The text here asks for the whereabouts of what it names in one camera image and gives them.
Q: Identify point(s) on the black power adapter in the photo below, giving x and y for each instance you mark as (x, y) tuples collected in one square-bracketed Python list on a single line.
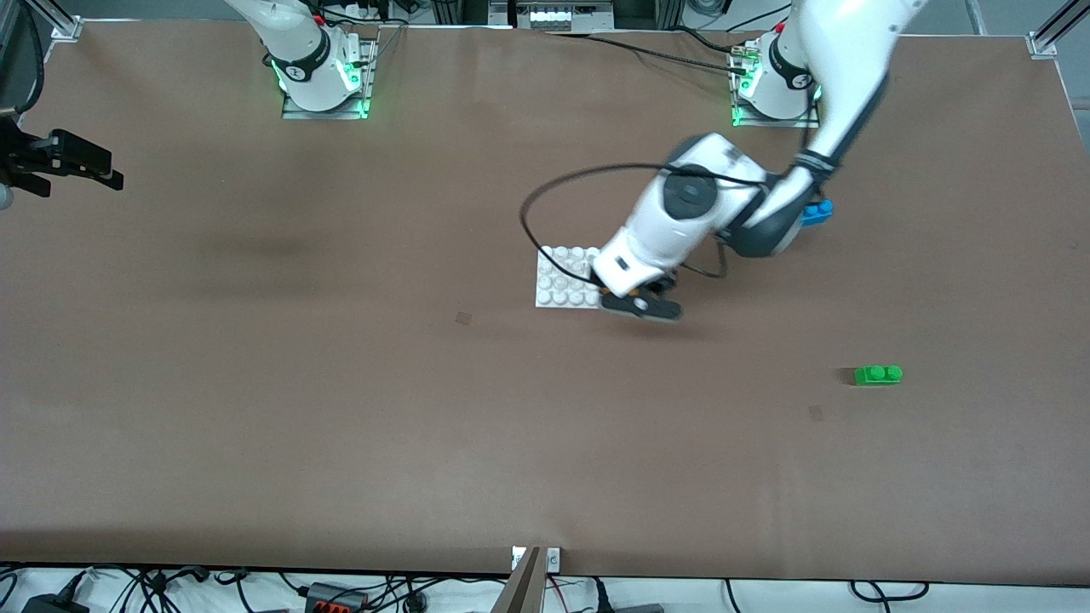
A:
[(53, 605)]

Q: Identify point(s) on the white table edge bracket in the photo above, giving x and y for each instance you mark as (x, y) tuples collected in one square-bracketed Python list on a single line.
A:
[(553, 558)]

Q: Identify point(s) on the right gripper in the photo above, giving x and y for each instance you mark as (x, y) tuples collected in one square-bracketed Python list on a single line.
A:
[(27, 159)]

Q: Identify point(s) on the white studded base plate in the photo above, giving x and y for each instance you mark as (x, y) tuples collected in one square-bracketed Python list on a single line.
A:
[(562, 281)]

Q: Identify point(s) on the white connector block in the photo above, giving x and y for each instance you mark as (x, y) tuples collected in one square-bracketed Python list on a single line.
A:
[(550, 15)]

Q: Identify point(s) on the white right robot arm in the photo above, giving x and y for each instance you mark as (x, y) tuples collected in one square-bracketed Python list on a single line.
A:
[(300, 51)]

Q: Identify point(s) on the green two-stud block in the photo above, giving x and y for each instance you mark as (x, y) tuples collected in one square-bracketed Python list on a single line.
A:
[(878, 375)]

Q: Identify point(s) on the metal post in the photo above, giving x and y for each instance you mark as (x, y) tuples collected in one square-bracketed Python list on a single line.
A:
[(521, 587)]

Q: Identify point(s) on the black box with red connector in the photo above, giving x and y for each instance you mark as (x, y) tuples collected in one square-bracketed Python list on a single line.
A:
[(334, 598)]

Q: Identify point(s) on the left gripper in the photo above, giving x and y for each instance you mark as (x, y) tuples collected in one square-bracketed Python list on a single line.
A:
[(661, 285)]

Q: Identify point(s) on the aluminium corner bracket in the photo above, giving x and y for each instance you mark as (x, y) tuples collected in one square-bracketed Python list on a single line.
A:
[(66, 27), (1043, 42)]

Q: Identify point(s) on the blue three-stud block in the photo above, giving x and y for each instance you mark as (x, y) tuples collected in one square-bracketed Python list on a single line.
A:
[(819, 213)]

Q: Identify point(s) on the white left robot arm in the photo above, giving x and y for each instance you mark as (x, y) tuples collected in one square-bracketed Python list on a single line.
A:
[(843, 68)]

